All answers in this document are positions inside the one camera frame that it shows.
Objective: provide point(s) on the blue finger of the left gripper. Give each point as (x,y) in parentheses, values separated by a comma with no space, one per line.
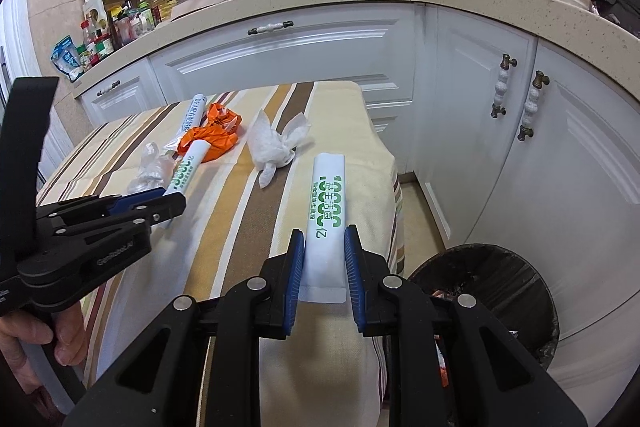
(155,211)
(124,202)

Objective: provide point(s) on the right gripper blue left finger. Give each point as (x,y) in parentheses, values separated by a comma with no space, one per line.
(200,359)

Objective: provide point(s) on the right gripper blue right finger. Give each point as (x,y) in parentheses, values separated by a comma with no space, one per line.
(453,362)

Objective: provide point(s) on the clear plastic bag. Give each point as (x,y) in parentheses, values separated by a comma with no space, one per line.
(155,170)

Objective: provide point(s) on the white green sachet small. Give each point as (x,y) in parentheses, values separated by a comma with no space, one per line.
(189,163)

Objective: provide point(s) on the white blue milk powder sachet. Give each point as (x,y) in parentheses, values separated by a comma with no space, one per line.
(192,118)

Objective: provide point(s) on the orange wrapper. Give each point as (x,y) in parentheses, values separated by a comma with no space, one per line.
(219,132)

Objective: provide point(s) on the white tissue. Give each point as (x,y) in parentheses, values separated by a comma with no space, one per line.
(270,149)

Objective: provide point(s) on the black trash bin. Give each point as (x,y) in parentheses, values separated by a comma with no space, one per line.
(506,284)

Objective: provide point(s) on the person's left hand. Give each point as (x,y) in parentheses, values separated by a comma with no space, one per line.
(19,327)

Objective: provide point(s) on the striped tablecloth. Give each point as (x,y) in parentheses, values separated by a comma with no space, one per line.
(325,373)

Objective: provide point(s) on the blue white snack bag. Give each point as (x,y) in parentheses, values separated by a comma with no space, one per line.
(66,60)

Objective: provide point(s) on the spice rack with bottles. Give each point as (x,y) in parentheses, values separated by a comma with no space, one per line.
(108,25)

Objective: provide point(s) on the drawer handle left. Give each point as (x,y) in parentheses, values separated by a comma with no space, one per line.
(113,86)

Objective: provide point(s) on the drawer handle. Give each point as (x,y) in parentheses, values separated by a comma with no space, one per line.
(270,27)
(113,86)

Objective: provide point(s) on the drawer handle centre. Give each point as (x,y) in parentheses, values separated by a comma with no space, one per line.
(270,27)

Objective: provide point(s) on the cabinet door handle left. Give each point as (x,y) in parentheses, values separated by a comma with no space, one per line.
(502,85)

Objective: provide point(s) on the cabinet door handle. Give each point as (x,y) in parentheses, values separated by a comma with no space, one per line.
(502,85)
(531,106)

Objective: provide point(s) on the cabinet door handle right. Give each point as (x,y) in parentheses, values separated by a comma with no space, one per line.
(531,106)

